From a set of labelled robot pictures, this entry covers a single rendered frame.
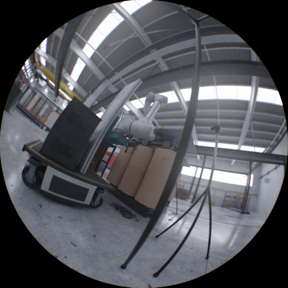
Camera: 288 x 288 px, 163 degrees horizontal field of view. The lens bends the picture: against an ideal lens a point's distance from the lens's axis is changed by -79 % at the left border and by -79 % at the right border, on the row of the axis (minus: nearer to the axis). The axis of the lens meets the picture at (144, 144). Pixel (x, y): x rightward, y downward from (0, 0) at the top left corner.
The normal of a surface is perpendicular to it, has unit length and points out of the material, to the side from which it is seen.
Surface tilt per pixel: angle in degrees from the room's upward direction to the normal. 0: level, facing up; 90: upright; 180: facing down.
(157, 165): 90
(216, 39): 180
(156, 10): 174
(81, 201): 90
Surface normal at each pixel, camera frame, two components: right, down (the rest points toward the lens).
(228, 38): -0.39, 0.86
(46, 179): 0.75, 0.09
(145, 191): -0.54, -0.50
